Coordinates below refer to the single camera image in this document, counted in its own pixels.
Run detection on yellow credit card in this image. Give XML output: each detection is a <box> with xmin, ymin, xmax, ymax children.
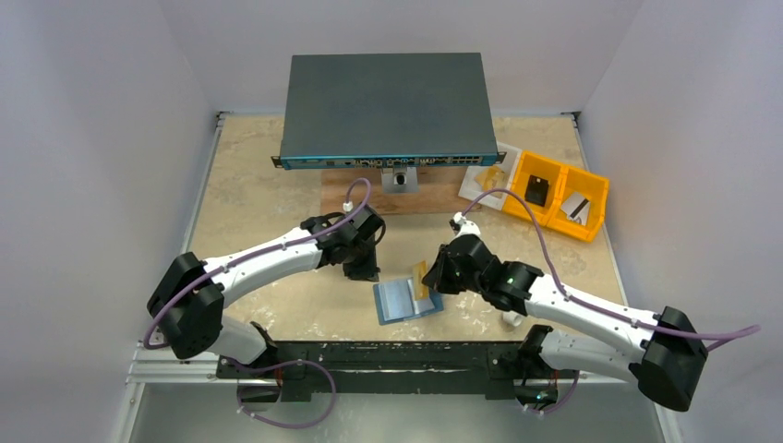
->
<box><xmin>412</xmin><ymin>260</ymin><xmax>430</xmax><ymax>302</ymax></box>

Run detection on blue card holder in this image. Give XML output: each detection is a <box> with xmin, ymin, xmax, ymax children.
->
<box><xmin>373</xmin><ymin>278</ymin><xmax>444</xmax><ymax>326</ymax></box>

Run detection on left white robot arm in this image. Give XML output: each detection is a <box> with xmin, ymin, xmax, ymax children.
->
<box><xmin>147</xmin><ymin>206</ymin><xmax>386</xmax><ymax>377</ymax></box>

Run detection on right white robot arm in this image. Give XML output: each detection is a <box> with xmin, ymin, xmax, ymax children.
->
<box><xmin>422</xmin><ymin>234</ymin><xmax>709</xmax><ymax>412</ymax></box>

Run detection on clear plastic card sleeves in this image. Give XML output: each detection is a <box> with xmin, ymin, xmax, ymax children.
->
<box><xmin>373</xmin><ymin>279</ymin><xmax>419</xmax><ymax>325</ymax></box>

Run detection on white black card in bin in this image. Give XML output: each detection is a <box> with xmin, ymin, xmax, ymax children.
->
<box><xmin>560</xmin><ymin>192</ymin><xmax>591</xmax><ymax>226</ymax></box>

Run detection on white pvc pipe fitting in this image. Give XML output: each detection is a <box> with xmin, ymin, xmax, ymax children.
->
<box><xmin>501</xmin><ymin>311</ymin><xmax>524</xmax><ymax>328</ymax></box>

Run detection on wooden board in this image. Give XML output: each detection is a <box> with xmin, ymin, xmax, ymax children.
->
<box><xmin>320</xmin><ymin>167</ymin><xmax>469</xmax><ymax>215</ymax></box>

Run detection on white tray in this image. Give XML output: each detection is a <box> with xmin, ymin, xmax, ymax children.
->
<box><xmin>458</xmin><ymin>142</ymin><xmax>523</xmax><ymax>201</ymax></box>

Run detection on amber item in tray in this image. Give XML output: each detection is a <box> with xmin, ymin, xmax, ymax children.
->
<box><xmin>475</xmin><ymin>165</ymin><xmax>508</xmax><ymax>192</ymax></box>

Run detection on black block in bin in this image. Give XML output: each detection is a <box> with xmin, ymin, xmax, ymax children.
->
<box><xmin>524</xmin><ymin>175</ymin><xmax>549</xmax><ymax>207</ymax></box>

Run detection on yellow bin left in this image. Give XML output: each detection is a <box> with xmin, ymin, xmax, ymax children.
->
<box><xmin>510</xmin><ymin>150</ymin><xmax>568</xmax><ymax>227</ymax></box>

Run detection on yellow bin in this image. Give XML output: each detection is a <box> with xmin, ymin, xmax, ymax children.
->
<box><xmin>548</xmin><ymin>166</ymin><xmax>610</xmax><ymax>243</ymax></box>
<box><xmin>510</xmin><ymin>150</ymin><xmax>568</xmax><ymax>227</ymax></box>

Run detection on yellow bin right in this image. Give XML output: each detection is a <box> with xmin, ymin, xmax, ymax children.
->
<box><xmin>548</xmin><ymin>166</ymin><xmax>610</xmax><ymax>243</ymax></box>

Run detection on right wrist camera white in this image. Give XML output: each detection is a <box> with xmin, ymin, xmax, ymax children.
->
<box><xmin>449</xmin><ymin>211</ymin><xmax>481</xmax><ymax>238</ymax></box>

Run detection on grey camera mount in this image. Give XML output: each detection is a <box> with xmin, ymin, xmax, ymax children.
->
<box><xmin>380</xmin><ymin>166</ymin><xmax>419</xmax><ymax>194</ymax></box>

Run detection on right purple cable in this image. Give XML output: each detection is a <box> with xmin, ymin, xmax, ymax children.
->
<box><xmin>452</xmin><ymin>188</ymin><xmax>762</xmax><ymax>342</ymax></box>

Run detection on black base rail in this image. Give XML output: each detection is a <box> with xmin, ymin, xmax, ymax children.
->
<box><xmin>216</xmin><ymin>341</ymin><xmax>576</xmax><ymax>403</ymax></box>

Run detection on grey network switch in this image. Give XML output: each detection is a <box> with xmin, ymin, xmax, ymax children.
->
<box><xmin>271</xmin><ymin>53</ymin><xmax>505</xmax><ymax>170</ymax></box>

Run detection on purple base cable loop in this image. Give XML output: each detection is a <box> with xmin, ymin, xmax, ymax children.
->
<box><xmin>235</xmin><ymin>359</ymin><xmax>338</xmax><ymax>430</ymax></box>

